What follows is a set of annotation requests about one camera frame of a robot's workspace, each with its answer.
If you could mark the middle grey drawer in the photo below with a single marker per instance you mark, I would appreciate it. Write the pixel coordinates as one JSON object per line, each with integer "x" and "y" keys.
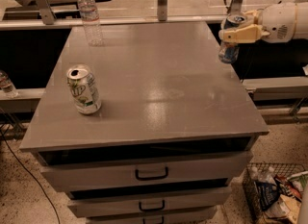
{"x": 150, "y": 202}

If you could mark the left metal bracket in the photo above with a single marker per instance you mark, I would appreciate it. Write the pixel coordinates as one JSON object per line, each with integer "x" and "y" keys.
{"x": 46, "y": 14}

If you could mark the wire basket with trash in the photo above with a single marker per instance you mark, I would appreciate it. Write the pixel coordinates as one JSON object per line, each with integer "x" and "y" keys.
{"x": 274, "y": 191}

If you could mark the grey drawer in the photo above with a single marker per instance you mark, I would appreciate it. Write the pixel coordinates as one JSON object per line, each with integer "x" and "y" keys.
{"x": 101, "y": 175}
{"x": 186, "y": 216}
{"x": 150, "y": 202}

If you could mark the top grey drawer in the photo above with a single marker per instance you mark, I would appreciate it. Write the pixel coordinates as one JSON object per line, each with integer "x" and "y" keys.
{"x": 101, "y": 175}

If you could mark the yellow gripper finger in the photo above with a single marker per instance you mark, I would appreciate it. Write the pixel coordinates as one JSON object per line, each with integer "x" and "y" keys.
{"x": 248, "y": 34}
{"x": 252, "y": 16}

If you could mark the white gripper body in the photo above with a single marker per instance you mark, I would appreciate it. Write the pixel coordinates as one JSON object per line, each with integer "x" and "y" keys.
{"x": 276, "y": 22}

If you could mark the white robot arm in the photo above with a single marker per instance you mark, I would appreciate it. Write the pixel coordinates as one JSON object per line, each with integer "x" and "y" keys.
{"x": 301, "y": 22}

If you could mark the redbull can blue silver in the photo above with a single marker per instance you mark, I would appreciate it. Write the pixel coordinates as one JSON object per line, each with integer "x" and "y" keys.
{"x": 229, "y": 51}

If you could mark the clear plastic water bottle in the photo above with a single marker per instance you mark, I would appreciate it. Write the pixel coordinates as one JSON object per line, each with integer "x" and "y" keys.
{"x": 91, "y": 22}

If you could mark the small bottle at left edge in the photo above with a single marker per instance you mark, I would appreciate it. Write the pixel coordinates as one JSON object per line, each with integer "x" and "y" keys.
{"x": 7, "y": 85}

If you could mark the grey drawer cabinet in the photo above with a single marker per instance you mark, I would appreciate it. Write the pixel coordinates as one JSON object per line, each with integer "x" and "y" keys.
{"x": 164, "y": 93}

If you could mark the bottom grey drawer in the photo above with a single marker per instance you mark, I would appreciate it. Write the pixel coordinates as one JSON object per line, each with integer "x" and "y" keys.
{"x": 186, "y": 216}

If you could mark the green white 7up can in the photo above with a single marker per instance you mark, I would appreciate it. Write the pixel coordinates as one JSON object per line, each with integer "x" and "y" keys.
{"x": 82, "y": 86}

